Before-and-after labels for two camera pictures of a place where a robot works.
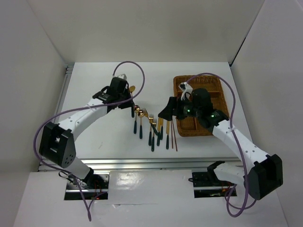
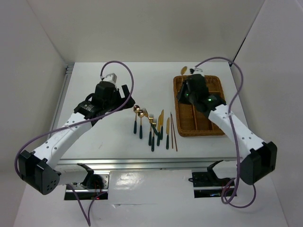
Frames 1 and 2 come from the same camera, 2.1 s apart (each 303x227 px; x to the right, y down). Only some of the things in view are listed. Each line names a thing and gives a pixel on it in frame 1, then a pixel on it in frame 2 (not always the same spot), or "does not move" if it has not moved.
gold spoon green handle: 136,109 does not move
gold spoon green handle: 131,89 to 183,69
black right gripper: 168,111 to 181,98
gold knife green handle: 167,133 does not move
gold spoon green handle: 140,114 does not move
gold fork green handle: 146,111 does not move
